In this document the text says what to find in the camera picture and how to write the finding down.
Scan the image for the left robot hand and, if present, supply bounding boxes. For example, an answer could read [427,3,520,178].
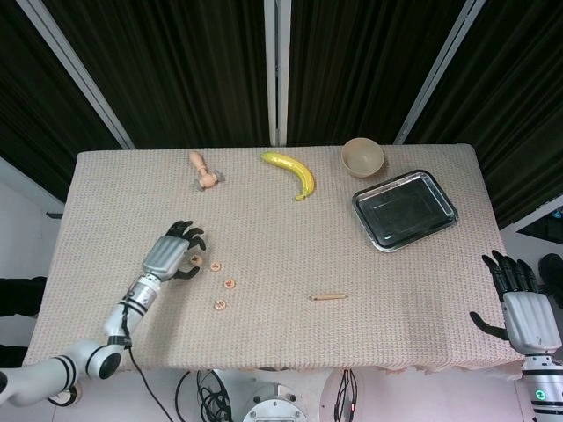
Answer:
[142,220,208,283]

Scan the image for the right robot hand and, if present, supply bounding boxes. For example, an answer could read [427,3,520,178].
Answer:
[469,250,559,355]

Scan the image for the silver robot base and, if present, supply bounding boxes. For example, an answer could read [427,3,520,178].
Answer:
[241,382,318,422]

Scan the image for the small wooden dumbbell toy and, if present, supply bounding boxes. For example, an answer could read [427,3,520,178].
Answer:
[188,151,226,193]

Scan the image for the woven beige tablecloth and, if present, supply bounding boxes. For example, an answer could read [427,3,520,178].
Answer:
[21,142,527,375]

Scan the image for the yellow banana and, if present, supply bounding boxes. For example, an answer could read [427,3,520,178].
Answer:
[260,150,317,203]

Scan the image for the metal tray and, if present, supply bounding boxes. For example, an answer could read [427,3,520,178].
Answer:
[351,169,460,253]

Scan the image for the black curtain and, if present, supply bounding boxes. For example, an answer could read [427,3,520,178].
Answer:
[0,0,563,229]

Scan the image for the beige bowl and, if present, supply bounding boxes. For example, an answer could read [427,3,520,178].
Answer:
[341,137,384,179]

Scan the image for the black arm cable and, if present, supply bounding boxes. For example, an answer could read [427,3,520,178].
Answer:
[118,302,175,422]

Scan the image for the black cable bundle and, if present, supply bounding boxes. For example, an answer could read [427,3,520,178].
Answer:
[174,368,241,422]

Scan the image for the red and black cables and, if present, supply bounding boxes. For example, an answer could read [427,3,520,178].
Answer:
[333,368,360,422]

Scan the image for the white frame post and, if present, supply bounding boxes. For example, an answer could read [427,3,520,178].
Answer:
[394,0,485,145]
[263,0,291,147]
[17,0,133,149]

